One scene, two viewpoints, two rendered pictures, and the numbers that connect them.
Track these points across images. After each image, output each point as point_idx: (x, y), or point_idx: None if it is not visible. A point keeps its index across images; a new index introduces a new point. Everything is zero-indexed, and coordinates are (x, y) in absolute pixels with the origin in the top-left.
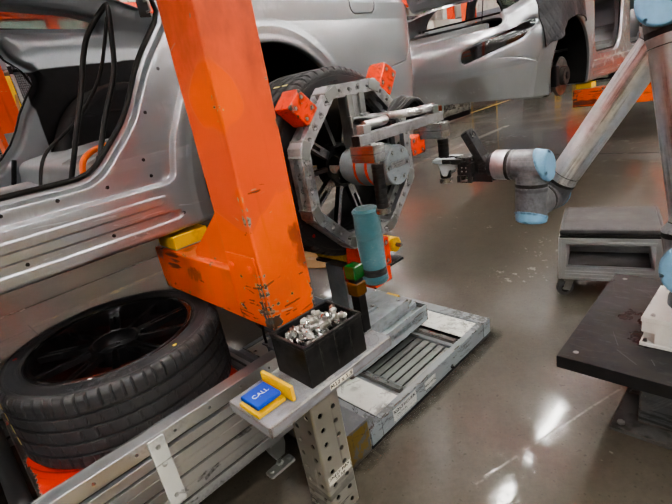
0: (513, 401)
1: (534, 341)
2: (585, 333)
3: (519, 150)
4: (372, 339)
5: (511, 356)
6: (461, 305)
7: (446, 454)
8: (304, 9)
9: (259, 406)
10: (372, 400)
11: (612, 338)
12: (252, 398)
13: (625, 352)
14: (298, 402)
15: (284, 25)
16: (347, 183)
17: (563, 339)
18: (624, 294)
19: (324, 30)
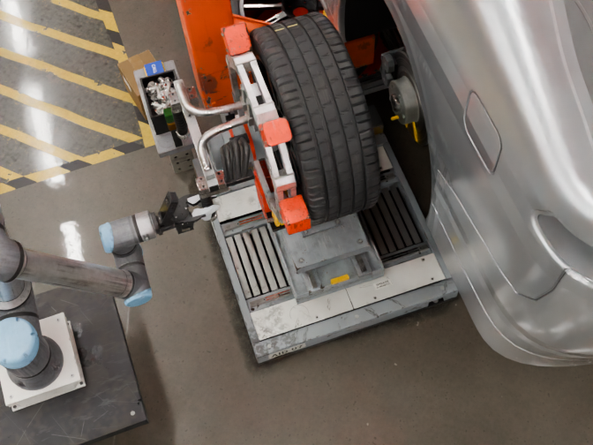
0: (170, 306)
1: (216, 387)
2: (106, 307)
3: (123, 222)
4: (164, 143)
5: (214, 350)
6: (331, 383)
7: (164, 234)
8: (420, 38)
9: (144, 65)
10: (228, 204)
11: (87, 315)
12: (153, 64)
13: (72, 306)
14: (141, 87)
15: (401, 19)
16: (286, 143)
17: (198, 411)
18: (116, 384)
19: (431, 85)
